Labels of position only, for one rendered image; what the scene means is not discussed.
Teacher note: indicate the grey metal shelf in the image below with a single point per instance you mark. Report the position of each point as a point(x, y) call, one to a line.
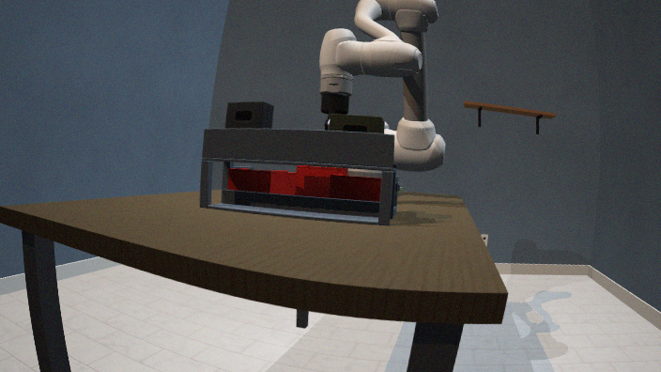
point(355, 150)

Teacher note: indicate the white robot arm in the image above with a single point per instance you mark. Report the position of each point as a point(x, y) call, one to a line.
point(416, 145)

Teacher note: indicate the red open-front bin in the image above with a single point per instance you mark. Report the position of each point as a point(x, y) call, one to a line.
point(260, 181)
point(355, 188)
point(292, 177)
point(315, 181)

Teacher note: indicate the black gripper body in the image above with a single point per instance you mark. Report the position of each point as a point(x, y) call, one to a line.
point(334, 104)

